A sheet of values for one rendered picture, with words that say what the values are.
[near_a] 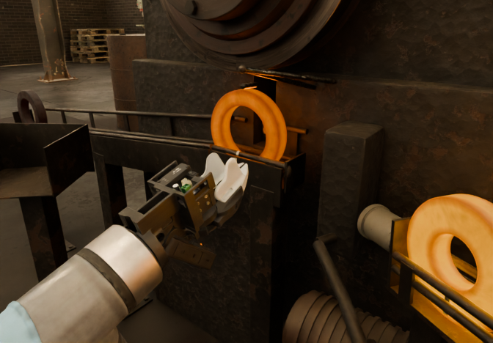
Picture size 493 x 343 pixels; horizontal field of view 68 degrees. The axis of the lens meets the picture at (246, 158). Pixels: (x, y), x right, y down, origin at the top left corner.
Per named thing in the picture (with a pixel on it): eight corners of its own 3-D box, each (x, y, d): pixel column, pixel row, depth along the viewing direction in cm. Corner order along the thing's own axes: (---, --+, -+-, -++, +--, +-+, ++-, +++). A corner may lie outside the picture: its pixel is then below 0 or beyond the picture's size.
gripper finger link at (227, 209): (249, 188, 52) (209, 228, 47) (251, 196, 53) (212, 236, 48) (224, 179, 55) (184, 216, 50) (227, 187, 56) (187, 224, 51)
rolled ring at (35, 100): (31, 89, 136) (40, 89, 138) (12, 90, 147) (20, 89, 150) (43, 138, 141) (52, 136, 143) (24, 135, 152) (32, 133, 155)
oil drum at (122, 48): (152, 115, 417) (144, 32, 386) (188, 123, 382) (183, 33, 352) (105, 125, 373) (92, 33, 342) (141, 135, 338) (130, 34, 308)
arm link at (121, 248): (146, 319, 41) (99, 284, 47) (177, 286, 44) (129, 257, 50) (117, 267, 37) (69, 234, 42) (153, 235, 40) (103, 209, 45)
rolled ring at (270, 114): (280, 94, 69) (289, 92, 71) (208, 86, 79) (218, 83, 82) (277, 184, 75) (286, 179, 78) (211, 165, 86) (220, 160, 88)
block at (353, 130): (337, 226, 79) (347, 117, 70) (373, 238, 74) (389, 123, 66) (312, 248, 71) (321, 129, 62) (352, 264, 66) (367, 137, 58)
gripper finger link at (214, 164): (240, 139, 56) (199, 173, 50) (246, 171, 59) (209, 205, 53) (224, 135, 57) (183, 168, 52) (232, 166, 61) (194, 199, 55)
